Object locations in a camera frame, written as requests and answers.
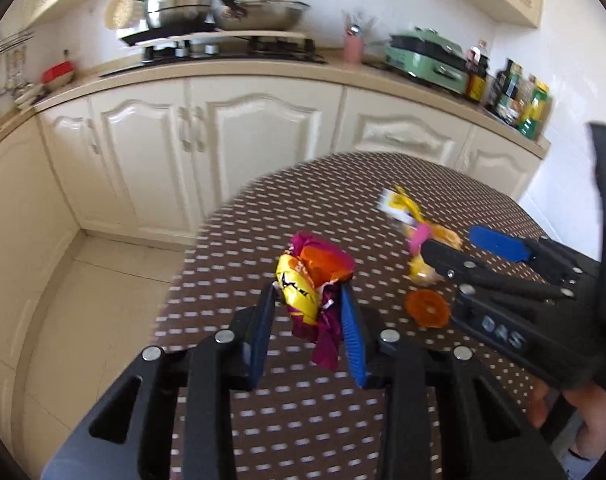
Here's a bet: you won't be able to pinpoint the black gas stove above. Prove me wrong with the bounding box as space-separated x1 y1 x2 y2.
99 36 330 79

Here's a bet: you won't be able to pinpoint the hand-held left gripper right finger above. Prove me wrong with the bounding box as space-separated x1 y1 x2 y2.
338 284 569 480

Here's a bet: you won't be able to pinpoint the person's right hand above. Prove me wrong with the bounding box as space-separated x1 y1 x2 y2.
528 375 606 461

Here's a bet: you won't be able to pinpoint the metal cabinet handle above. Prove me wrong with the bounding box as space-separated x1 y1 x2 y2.
181 107 194 154
195 107 208 154

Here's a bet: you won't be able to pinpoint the hanging metal utensils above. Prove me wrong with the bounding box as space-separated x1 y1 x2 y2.
0 29 36 122

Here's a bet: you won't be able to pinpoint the dark glass bottle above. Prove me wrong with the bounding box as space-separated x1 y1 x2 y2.
492 58 518 112

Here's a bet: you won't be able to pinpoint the green electric cooker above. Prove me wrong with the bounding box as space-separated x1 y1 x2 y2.
384 27 472 95

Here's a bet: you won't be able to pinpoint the cream round strainer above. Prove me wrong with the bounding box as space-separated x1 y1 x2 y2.
105 0 136 31

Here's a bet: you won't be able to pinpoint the pink yellow snack packet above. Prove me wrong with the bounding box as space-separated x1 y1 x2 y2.
403 220 465 287

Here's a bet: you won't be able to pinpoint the brown polka dot tablecloth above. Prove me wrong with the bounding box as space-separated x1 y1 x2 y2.
155 151 604 480

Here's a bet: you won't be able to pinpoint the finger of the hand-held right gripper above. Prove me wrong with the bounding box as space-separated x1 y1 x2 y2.
469 225 600 288
420 238 579 302

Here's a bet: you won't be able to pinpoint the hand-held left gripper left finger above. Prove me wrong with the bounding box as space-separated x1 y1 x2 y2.
43 284 278 480

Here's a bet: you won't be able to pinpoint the red bowl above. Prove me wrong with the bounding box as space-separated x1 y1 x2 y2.
41 59 78 86

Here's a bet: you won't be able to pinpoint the dark sauce bottle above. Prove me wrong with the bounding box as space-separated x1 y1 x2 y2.
465 45 490 103

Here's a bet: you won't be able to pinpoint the cream side base cabinet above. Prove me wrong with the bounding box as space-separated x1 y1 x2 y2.
0 110 86 441

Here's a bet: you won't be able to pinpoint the black induction cooker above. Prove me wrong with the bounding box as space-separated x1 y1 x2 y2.
119 23 220 47

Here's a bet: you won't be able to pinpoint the pink utensil holder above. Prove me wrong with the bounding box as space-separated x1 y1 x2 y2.
341 9 380 65

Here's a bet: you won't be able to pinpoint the yellow white wrapper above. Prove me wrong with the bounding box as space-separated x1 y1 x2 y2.
378 186 426 228

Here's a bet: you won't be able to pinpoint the cream panelled base cabinet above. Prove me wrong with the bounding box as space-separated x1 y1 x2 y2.
38 74 551 250

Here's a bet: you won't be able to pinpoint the green yellow bottle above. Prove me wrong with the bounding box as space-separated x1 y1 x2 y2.
517 82 552 140

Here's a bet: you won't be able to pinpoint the white dishes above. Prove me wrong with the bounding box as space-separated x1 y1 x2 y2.
14 82 52 109

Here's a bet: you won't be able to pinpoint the yellow orange purple candy wrapper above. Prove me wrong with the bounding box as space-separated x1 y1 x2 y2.
275 231 356 372

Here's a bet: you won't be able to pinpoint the steel wok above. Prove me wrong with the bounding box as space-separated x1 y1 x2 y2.
215 0 312 32

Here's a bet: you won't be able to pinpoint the orange round lid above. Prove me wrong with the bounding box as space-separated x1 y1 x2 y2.
404 288 452 330

